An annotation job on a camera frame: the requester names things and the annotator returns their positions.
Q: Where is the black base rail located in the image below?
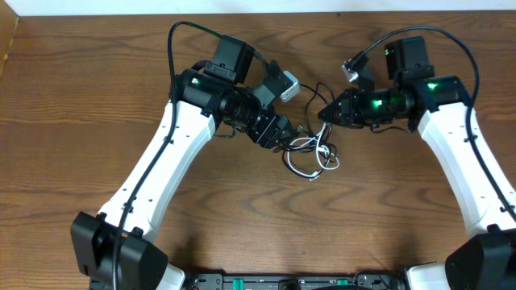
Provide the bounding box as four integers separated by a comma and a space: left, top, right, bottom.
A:
182, 271, 407, 290

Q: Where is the black USB cable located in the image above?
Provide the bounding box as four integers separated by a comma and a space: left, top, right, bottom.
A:
273, 82, 338, 170

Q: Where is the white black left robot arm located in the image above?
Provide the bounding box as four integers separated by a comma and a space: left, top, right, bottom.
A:
70, 35, 301, 289

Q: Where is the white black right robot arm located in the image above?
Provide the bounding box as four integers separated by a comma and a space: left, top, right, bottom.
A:
318, 36, 515, 289

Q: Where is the white USB cable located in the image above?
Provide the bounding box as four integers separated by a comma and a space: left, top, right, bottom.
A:
281, 122, 340, 181

